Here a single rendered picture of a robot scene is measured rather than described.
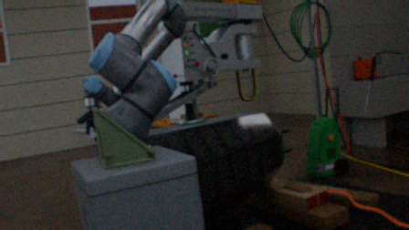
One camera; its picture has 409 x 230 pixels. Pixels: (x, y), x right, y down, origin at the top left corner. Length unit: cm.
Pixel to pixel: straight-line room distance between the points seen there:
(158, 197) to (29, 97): 722
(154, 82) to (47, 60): 713
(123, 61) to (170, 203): 53
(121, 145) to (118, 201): 20
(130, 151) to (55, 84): 715
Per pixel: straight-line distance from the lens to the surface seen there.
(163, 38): 201
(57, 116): 850
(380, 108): 507
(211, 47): 292
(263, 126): 290
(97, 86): 211
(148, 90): 145
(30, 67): 849
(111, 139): 139
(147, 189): 136
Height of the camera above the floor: 112
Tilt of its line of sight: 5 degrees down
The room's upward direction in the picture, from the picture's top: 7 degrees counter-clockwise
